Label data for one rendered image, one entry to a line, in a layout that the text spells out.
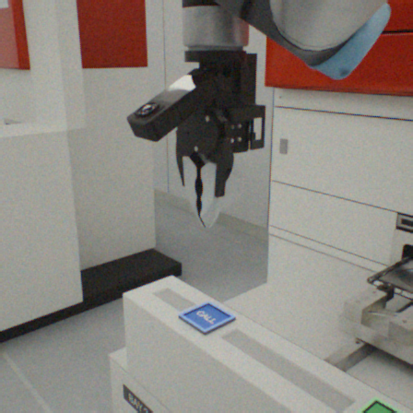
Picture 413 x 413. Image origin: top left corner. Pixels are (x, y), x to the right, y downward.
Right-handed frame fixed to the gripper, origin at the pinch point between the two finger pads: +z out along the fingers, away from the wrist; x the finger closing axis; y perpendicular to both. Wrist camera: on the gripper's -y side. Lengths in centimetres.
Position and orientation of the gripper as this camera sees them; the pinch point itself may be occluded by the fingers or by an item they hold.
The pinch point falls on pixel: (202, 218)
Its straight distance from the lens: 59.2
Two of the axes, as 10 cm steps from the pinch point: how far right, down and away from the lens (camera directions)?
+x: -6.6, -2.4, 7.1
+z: 0.0, 9.5, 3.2
